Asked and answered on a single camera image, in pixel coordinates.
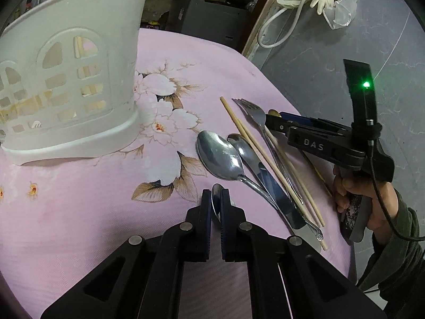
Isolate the wooden door frame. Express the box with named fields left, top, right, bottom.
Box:
left=242, top=0, right=294, bottom=69

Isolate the black cable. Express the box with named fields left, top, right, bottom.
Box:
left=363, top=120, right=425, bottom=240

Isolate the metal table knife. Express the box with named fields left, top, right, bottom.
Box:
left=256, top=163, right=311, bottom=231

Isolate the metal fork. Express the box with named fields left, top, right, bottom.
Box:
left=232, top=98, right=304, bottom=205

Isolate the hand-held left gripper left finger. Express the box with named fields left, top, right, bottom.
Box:
left=40, top=189, right=213, bottom=319

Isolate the small metal spoon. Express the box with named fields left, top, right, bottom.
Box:
left=211, top=183, right=237, bottom=224

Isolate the wooden chopstick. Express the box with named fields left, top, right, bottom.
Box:
left=220, top=96, right=329, bottom=250
left=268, top=110, right=326, bottom=227
left=300, top=150, right=333, bottom=197

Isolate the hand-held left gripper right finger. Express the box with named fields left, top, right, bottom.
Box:
left=220, top=189, right=387, bottom=319

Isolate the large metal spoon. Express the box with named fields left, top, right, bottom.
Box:
left=197, top=130, right=281, bottom=211

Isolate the pink floral tablecloth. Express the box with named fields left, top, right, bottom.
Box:
left=0, top=27, right=357, bottom=319

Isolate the person's right forearm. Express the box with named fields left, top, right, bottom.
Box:
left=357, top=199, right=425, bottom=303

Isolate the person's right hand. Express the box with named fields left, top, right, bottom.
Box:
left=333, top=165, right=401, bottom=231

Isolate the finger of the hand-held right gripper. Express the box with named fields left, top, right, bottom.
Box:
left=265, top=114, right=352, bottom=137
left=278, top=111, right=347, bottom=129

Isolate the black cabinet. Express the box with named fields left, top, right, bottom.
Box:
left=165, top=0, right=250, bottom=53

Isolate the white plastic utensil basket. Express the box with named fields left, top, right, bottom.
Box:
left=0, top=0, right=152, bottom=167

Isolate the white hose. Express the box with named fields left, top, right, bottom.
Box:
left=257, top=0, right=320, bottom=49

